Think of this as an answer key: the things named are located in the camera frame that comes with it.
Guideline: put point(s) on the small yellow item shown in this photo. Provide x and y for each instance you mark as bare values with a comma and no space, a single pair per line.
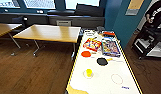
88,73

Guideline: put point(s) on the yellow wooden gaming table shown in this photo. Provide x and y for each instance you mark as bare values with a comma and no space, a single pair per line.
102,76

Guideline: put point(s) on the flat orange disc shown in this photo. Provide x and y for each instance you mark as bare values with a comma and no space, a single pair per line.
86,53

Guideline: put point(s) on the red yellow game box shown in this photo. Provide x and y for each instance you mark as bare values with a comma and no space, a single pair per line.
92,43

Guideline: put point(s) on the grey chair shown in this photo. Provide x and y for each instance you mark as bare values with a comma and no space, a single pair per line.
64,22

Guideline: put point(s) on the dark grey bench sofa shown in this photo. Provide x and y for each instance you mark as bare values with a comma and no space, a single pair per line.
86,16

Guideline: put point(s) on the flat red item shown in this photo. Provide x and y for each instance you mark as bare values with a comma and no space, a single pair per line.
108,33

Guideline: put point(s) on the long yellow wooden table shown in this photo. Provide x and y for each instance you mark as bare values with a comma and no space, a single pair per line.
51,33

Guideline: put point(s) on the bright office window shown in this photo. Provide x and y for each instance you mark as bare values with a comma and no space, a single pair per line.
82,3
7,2
39,3

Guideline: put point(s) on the yellow wooden office table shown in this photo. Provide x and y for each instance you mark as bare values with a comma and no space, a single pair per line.
6,28

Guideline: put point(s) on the person in dark top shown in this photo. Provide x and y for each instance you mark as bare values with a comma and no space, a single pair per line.
156,11

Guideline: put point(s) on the yellow wall sign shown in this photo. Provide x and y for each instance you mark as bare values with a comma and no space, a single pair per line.
134,6

